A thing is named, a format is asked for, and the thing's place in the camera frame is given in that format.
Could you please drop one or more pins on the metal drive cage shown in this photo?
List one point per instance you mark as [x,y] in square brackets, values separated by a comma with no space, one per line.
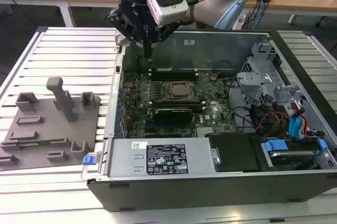
[252,79]

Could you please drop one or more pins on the silver coin battery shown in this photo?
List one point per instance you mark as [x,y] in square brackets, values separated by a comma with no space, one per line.
[213,77]

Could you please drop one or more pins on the green RAM stick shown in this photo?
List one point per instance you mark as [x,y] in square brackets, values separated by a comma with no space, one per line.
[44,143]

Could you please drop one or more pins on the green motherboard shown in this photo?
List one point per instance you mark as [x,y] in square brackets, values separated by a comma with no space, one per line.
[210,97]

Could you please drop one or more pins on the grey power supply unit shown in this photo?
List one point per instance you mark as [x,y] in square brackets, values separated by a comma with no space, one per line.
[126,158]

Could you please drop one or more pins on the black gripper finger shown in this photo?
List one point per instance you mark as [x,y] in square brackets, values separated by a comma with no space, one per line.
[168,32]
[123,25]

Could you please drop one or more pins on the black RAM slot pair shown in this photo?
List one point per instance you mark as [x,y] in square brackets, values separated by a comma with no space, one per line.
[179,104]
[173,76]

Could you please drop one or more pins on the silver CPU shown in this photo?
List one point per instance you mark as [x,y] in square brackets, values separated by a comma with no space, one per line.
[181,90]

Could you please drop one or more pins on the black open PC case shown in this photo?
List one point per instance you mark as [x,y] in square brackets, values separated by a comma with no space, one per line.
[184,195]

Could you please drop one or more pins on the grey parts rack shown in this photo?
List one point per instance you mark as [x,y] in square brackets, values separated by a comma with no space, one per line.
[52,129]

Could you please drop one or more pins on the blue latch button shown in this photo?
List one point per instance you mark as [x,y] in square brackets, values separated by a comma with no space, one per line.
[88,160]

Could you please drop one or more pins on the black graphics card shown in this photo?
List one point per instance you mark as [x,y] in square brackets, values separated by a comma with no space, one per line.
[173,116]

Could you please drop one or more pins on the hard disk in blue carrier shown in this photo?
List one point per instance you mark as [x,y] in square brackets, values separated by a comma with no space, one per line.
[279,146]

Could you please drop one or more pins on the black plastic cover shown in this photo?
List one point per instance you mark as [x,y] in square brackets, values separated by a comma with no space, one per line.
[234,153]

